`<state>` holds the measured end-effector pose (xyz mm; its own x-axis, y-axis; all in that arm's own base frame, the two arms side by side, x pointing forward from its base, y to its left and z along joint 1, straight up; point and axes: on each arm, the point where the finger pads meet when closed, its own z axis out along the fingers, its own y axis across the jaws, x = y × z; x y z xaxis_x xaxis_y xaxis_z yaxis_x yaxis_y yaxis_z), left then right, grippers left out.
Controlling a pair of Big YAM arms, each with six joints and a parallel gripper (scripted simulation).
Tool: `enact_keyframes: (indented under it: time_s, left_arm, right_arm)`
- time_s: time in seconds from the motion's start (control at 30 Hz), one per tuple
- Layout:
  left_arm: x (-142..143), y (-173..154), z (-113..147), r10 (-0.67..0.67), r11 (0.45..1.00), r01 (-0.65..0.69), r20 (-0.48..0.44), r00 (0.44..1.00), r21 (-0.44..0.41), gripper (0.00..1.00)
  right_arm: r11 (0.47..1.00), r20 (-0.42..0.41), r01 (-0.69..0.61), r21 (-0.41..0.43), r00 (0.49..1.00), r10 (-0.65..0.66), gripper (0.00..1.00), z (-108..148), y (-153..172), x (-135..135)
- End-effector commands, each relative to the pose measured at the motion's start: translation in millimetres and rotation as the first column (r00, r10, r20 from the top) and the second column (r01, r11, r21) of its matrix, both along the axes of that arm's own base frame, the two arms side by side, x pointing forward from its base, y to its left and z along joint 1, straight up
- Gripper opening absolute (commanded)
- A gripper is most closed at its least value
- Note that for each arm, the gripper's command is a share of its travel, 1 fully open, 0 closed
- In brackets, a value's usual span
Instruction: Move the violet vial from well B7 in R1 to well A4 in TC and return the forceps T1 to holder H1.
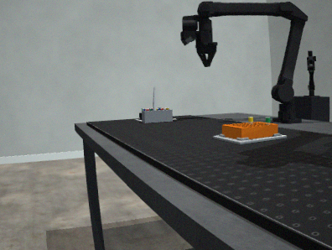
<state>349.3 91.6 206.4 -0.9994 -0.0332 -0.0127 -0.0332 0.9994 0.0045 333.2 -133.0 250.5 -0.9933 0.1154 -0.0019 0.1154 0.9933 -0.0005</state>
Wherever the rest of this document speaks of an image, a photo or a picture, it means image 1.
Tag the orange rectangular rack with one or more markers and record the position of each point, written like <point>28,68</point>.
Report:
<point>256,130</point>

